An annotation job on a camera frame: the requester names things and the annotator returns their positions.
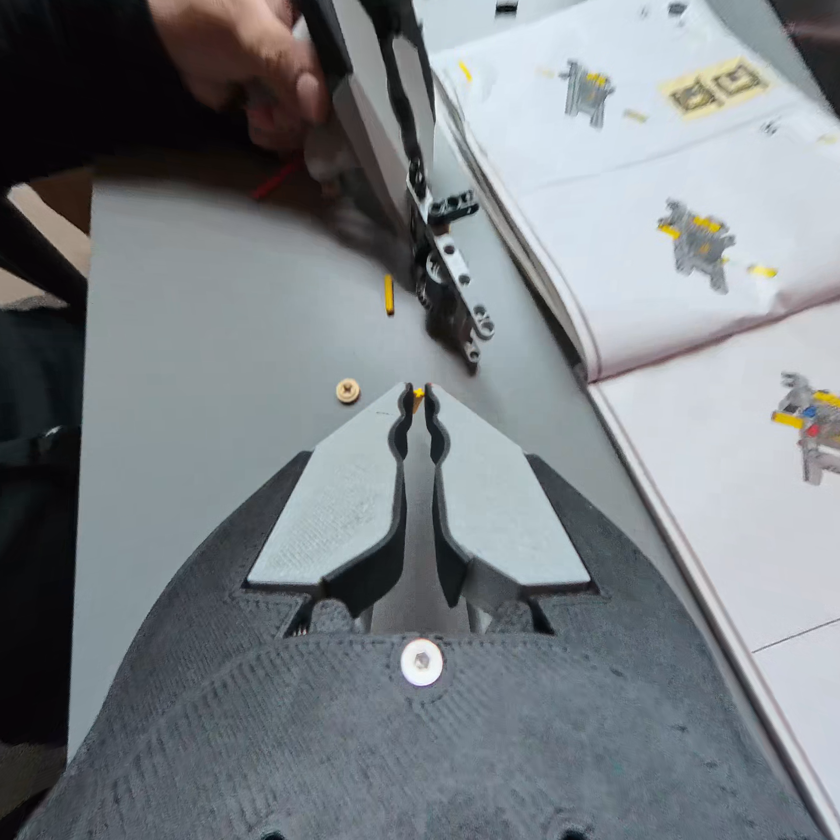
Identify white lego instruction booklet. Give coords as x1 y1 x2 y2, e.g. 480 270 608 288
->
427 0 840 840

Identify person's left forearm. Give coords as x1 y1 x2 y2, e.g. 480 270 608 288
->
0 0 198 188

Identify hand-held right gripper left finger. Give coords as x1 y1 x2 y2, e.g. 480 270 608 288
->
247 382 414 619

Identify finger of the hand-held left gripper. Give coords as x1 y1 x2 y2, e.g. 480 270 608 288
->
384 29 438 191
330 0 424 231

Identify black chair frame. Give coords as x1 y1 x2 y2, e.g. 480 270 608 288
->
0 190 90 311

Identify red lego axle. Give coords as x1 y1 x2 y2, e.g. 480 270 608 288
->
252 157 307 202

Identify person's black clothing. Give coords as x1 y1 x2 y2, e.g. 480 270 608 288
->
0 308 88 746

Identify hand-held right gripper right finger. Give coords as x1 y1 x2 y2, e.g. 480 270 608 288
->
425 385 592 609

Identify person's left hand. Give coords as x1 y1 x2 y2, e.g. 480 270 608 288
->
147 0 330 152

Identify grey lego gear frame assembly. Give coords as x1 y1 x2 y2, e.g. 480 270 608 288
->
403 157 497 376

